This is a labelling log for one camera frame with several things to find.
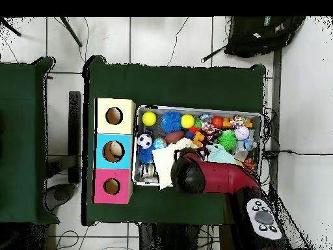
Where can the cream waffle cloth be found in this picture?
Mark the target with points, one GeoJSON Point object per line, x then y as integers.
{"type": "Point", "coordinates": [164, 161]}

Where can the mint green waffle cloth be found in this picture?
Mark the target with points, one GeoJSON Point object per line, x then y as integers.
{"type": "Point", "coordinates": [219, 155]}

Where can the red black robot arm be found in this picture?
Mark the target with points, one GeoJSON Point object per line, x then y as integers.
{"type": "Point", "coordinates": [221, 177]}

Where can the silver mesh bin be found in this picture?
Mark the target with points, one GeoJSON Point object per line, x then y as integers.
{"type": "Point", "coordinates": [157, 130]}

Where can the wooden box three holes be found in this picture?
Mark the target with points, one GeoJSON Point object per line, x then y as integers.
{"type": "Point", "coordinates": [104, 161]}

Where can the brown toy football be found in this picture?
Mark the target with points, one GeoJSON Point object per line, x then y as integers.
{"type": "Point", "coordinates": [174, 137]}

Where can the globe print ball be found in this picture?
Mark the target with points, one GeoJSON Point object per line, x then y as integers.
{"type": "Point", "coordinates": [159, 143]}

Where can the blue spiky ball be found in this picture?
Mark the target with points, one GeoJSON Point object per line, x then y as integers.
{"type": "Point", "coordinates": [171, 121]}

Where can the black white soccer ball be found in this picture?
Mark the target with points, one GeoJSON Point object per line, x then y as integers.
{"type": "Point", "coordinates": [144, 141]}

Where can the plain yellow ball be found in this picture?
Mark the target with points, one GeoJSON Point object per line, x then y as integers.
{"type": "Point", "coordinates": [149, 118]}

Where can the yellow seamed ball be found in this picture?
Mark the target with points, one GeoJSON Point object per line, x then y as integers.
{"type": "Point", "coordinates": [187, 121]}

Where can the orange toy building block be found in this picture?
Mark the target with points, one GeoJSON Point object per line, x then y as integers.
{"type": "Point", "coordinates": [198, 139]}

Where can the dark green table cloth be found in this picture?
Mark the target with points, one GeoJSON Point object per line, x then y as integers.
{"type": "Point", "coordinates": [169, 86]}
{"type": "Point", "coordinates": [20, 130]}

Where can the white baseball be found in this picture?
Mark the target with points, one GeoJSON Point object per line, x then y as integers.
{"type": "Point", "coordinates": [242, 133]}

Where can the black upright panel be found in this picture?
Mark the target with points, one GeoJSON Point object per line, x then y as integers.
{"type": "Point", "coordinates": [74, 130]}

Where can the grey oval base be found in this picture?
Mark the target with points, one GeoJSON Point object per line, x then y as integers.
{"type": "Point", "coordinates": [61, 194]}

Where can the black backpack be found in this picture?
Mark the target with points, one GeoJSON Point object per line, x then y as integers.
{"type": "Point", "coordinates": [260, 36]}

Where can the black tripod leg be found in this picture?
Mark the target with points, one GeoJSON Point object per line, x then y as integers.
{"type": "Point", "coordinates": [71, 32]}
{"type": "Point", "coordinates": [11, 30]}

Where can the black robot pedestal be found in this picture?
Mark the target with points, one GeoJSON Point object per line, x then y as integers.
{"type": "Point", "coordinates": [169, 239]}

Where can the grey metal rail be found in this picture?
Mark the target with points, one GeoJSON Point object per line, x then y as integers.
{"type": "Point", "coordinates": [277, 91]}

